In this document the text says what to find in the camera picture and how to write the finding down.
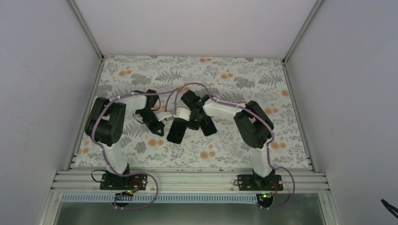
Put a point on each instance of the floral patterned table mat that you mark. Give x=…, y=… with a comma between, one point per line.
x=237, y=80

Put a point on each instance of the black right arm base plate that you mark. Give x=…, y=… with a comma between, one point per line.
x=253, y=182

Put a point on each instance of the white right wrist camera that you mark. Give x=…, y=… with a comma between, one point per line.
x=182, y=113

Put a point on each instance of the black phone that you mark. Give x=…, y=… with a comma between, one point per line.
x=177, y=131

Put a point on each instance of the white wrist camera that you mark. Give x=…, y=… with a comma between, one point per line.
x=182, y=113
x=166, y=116

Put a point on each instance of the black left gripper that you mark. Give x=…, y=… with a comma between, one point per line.
x=153, y=129

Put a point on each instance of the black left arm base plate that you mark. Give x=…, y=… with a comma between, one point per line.
x=110, y=181

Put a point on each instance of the black object at right edge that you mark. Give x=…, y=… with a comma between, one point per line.
x=391, y=209

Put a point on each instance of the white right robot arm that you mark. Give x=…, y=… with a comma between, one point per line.
x=252, y=123

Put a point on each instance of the perforated cable duct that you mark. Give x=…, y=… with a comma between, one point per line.
x=161, y=198

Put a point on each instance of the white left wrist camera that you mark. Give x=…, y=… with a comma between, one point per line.
x=166, y=116

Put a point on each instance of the dark green smartphone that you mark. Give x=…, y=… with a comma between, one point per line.
x=207, y=126

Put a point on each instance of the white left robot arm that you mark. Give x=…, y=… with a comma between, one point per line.
x=106, y=122

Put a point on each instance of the aluminium mounting rail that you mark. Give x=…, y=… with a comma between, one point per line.
x=301, y=181

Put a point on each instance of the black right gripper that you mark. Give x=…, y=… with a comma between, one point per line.
x=195, y=126

